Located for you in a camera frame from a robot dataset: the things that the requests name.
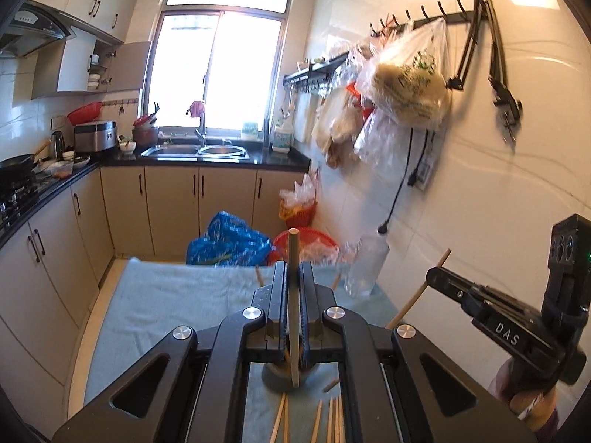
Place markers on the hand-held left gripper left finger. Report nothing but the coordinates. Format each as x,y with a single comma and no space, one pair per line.
279,300

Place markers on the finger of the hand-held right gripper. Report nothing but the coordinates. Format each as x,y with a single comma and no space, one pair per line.
448,284

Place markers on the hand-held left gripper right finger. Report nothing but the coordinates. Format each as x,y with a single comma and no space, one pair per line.
308,300

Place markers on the long wooden chopstick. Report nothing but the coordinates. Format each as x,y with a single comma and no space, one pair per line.
408,304
293,258

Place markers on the dark grey chopstick holder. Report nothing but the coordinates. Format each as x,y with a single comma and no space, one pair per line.
277,378

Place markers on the bunch of wooden chopsticks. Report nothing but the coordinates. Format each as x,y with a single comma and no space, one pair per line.
282,420

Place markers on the brown pot with utensils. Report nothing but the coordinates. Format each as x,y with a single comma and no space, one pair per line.
145,134

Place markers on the person's right hand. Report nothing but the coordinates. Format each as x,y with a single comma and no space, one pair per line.
526,406

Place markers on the red plastic basket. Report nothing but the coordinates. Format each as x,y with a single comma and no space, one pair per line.
318,240

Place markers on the clear glass cup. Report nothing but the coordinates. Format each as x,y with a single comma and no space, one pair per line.
364,267

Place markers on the blue plastic bag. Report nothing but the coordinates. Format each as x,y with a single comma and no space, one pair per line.
226,240

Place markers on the red bin with plastic bag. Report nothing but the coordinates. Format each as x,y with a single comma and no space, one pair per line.
298,203

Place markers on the light blue table towel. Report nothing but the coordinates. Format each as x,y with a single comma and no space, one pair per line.
161,295

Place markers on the white power strip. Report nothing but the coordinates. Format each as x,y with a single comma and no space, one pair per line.
425,166

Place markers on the beige base cabinets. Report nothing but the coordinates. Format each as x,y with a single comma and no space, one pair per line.
171,207

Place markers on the detergent bottle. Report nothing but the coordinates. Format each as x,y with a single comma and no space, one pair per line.
282,138

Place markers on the steel sink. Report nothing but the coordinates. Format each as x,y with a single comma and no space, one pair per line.
194,151

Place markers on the bunch of hanging plastic bags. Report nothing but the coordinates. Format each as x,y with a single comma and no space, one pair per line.
341,124

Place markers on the metal faucet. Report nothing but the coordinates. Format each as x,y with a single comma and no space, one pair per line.
202,131

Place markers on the large clear food bag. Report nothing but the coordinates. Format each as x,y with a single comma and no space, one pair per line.
406,87

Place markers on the pink cloth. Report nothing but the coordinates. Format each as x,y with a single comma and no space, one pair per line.
196,108

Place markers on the white bowl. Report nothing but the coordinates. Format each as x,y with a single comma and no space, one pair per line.
127,146

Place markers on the kitchen window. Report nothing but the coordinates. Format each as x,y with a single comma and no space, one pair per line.
221,64

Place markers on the silver rice cooker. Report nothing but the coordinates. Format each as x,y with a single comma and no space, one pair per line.
94,138

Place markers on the pile of dishes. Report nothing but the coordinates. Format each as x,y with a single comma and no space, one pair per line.
62,166

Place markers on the metal kettle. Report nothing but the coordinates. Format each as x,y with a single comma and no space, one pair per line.
57,145

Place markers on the red colander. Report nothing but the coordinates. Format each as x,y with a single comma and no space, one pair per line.
84,113

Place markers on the black gas stove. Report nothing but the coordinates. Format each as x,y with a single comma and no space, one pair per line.
14,203

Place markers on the black frying pan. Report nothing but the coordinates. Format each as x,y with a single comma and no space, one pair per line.
16,166

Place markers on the range hood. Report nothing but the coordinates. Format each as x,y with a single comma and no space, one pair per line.
32,27

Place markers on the black wall shelf rack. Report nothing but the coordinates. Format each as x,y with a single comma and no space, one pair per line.
318,71

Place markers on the black hook rail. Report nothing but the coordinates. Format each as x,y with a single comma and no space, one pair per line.
455,16

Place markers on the beige wall cabinets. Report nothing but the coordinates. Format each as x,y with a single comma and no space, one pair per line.
83,4

